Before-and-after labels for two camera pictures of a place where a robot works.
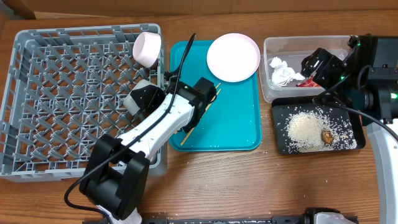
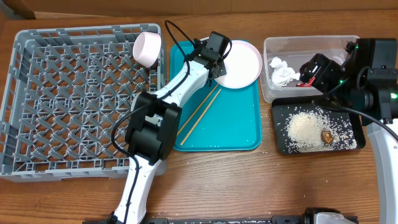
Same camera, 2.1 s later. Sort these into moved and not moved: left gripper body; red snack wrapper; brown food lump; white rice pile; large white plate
Moved: large white plate; left gripper body
Not moved: white rice pile; brown food lump; red snack wrapper
